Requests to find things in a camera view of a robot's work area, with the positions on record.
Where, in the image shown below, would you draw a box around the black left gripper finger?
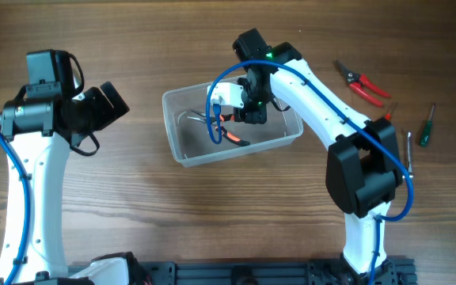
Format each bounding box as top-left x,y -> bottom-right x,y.
88,107 -> 107,131
101,82 -> 130,117

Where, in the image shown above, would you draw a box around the orange black needle-nose pliers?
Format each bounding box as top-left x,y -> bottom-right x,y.
188,110 -> 250,146

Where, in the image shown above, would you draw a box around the clear plastic container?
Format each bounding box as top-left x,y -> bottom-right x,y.
162,82 -> 303,167

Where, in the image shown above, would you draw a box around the red handled snips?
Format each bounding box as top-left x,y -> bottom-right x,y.
334,60 -> 391,108

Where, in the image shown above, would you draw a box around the silver metal wrench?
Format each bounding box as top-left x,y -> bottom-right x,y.
405,131 -> 413,178

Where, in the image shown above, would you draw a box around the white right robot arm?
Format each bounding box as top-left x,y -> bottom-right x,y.
233,28 -> 404,284

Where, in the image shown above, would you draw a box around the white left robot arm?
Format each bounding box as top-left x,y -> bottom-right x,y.
0,82 -> 129,284

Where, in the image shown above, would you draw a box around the red handled small screwdriver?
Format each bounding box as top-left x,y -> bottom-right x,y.
384,102 -> 397,120

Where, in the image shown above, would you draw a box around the green handled screwdriver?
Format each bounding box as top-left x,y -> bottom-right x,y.
419,103 -> 436,147

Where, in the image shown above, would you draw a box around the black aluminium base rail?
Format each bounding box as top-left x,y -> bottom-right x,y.
67,256 -> 417,285

